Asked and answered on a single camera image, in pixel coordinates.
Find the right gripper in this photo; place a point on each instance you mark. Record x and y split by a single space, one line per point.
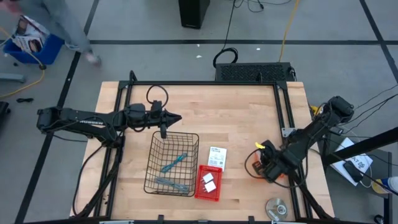
275 169

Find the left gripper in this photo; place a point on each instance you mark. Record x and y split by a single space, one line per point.
155 122

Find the white charger plug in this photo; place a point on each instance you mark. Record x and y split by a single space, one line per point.
210 186
207 178

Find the red slotted plastic basket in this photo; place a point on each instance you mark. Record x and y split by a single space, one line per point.
199 191

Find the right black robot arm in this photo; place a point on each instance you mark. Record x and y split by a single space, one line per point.
314 130

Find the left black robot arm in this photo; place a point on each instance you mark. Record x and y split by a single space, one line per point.
90 121

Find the blue plastic bin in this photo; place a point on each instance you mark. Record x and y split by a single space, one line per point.
51 51

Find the yellow tape tag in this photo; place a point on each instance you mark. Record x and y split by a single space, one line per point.
260 145

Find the small white printed box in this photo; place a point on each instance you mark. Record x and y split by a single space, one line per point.
217 157

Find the black smartphone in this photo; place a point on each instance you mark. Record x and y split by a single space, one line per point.
353 171

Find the white paper sheet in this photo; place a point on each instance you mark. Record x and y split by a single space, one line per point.
365 163

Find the dark grey side table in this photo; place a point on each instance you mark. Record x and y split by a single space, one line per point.
381 165

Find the black tower box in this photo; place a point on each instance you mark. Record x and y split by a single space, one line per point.
193 14

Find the person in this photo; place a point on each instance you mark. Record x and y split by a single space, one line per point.
66 21

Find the printed paper bag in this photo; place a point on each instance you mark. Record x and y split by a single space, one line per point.
29 34

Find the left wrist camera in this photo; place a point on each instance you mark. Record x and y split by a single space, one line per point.
156 109

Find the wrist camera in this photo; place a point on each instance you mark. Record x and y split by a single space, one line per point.
270 148
156 109

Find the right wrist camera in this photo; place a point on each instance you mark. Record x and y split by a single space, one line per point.
270 148

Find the black table frame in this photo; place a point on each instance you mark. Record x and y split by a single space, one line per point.
202 83

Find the black frame support post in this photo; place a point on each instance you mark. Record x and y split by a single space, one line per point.
373 144

